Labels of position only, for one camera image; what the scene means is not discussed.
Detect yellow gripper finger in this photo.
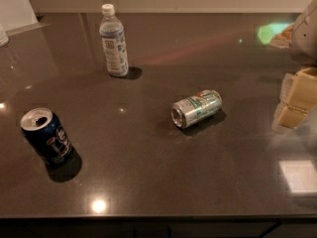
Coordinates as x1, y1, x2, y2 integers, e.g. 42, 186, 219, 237
280, 66, 317, 111
271, 103, 307, 134

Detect clear plastic water bottle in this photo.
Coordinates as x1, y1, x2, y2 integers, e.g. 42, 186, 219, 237
99, 4, 129, 77

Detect blue Pepsi can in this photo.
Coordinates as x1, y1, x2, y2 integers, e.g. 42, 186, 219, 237
20, 108, 72, 166

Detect silver green 7up can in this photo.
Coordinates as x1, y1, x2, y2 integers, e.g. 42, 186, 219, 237
171, 90, 222, 129

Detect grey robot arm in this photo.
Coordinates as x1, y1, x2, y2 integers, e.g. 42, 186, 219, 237
269, 0, 317, 134

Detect green orange chip bag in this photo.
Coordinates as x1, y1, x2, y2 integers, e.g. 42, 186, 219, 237
258, 23, 294, 49

